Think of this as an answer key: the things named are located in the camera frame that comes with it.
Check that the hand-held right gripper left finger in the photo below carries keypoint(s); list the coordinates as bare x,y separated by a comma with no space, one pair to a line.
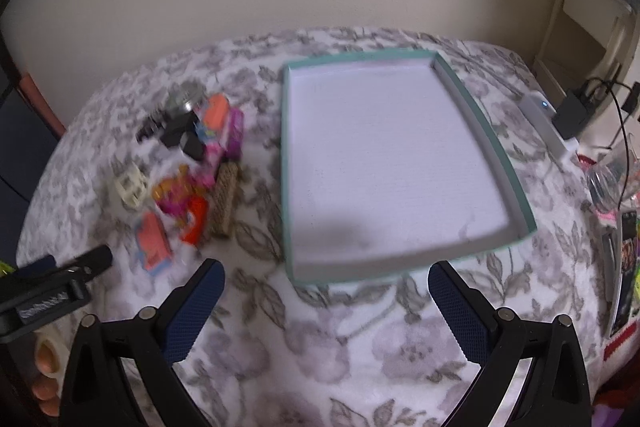
195,309

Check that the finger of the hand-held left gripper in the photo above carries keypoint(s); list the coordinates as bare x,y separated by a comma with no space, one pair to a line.
90,259
37,264

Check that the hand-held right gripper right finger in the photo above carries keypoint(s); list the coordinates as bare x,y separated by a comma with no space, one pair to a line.
457,309

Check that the orange and blue block toy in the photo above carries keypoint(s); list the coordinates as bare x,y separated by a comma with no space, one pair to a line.
152,244
215,117

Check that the cream plastic plug piece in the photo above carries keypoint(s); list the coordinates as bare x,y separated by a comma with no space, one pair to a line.
129,189

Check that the red squeeze tube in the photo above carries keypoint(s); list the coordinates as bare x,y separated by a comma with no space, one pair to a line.
196,219

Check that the brown puppy toy figure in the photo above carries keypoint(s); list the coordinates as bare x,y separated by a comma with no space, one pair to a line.
175,194

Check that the gold patterned case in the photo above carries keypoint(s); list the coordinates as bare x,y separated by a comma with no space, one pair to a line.
225,199

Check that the black charger plug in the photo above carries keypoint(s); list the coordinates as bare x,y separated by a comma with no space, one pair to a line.
185,138

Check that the pink wristwatch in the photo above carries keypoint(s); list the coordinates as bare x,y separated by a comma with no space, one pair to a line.
215,153

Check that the teal shallow cardboard box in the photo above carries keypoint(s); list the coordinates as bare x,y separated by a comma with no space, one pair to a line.
390,147

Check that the purple tube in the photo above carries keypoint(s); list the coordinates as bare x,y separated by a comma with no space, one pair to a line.
235,132

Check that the person's left hand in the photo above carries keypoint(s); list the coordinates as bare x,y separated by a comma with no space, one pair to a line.
45,389

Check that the dark cabinet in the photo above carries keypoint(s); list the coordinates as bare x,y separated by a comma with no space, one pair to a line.
20,132

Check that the clear plastic bottle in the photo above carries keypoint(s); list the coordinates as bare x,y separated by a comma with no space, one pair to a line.
607,182

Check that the white power strip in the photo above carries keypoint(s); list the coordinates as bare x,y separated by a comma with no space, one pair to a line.
542,119

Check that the black power adapter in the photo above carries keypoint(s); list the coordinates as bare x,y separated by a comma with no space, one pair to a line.
572,117

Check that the cream wooden shelf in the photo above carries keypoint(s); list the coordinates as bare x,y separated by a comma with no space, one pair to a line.
575,7

